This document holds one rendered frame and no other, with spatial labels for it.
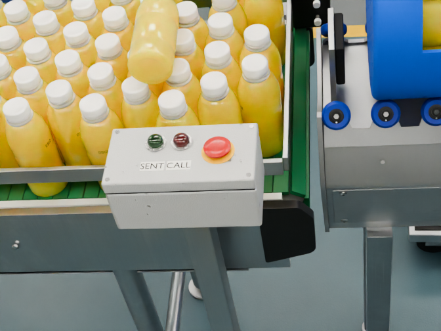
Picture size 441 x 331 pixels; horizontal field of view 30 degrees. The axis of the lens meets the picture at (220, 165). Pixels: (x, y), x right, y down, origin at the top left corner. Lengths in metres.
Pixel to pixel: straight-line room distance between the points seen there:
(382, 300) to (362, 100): 0.52
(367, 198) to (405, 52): 0.34
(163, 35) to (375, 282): 0.73
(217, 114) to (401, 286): 1.14
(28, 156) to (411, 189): 0.61
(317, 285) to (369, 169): 0.93
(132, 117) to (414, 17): 0.43
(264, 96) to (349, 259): 1.12
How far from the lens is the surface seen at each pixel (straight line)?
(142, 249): 1.38
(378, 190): 1.38
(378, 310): 1.77
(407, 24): 1.14
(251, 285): 2.25
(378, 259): 1.61
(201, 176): 1.05
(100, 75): 1.25
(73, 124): 1.27
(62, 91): 1.25
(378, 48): 1.15
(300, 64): 1.48
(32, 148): 1.27
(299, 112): 1.39
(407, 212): 1.50
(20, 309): 2.38
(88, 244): 1.39
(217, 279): 1.28
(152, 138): 1.09
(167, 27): 1.22
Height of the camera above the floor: 1.89
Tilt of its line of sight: 48 degrees down
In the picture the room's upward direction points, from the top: 12 degrees counter-clockwise
